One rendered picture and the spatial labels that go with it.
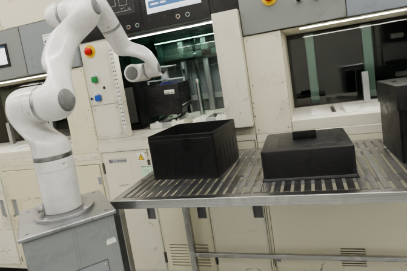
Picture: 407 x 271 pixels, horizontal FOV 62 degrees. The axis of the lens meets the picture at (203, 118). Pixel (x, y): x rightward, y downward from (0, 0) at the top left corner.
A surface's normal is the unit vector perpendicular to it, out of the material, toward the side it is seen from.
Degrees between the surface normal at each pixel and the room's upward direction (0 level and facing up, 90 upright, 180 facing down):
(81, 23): 114
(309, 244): 90
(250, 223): 90
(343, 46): 90
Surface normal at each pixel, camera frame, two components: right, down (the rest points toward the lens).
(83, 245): 0.46, 0.04
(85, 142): -0.29, 0.17
